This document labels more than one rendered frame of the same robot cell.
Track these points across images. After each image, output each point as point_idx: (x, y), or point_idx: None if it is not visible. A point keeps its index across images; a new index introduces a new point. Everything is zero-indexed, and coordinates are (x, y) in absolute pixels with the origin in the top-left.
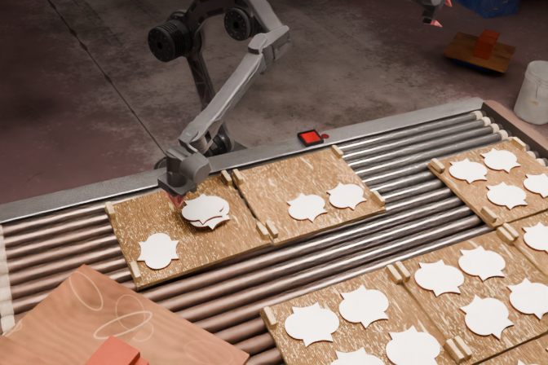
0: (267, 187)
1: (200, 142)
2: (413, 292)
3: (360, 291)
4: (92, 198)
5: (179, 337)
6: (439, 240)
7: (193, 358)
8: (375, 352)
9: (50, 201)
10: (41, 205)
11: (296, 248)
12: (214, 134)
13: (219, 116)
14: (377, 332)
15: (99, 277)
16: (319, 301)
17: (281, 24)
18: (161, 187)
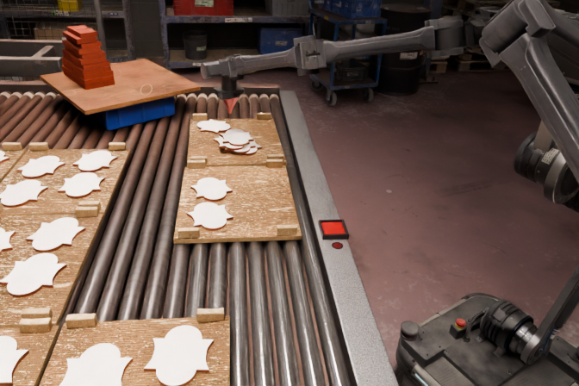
0: (254, 177)
1: (228, 62)
2: (63, 214)
3: (95, 185)
4: (288, 120)
5: (120, 98)
6: (100, 268)
7: (103, 99)
8: (43, 179)
9: (292, 109)
10: (289, 107)
11: (173, 179)
12: (239, 71)
13: (245, 60)
14: (56, 185)
15: (185, 88)
16: (109, 170)
17: (332, 41)
18: None
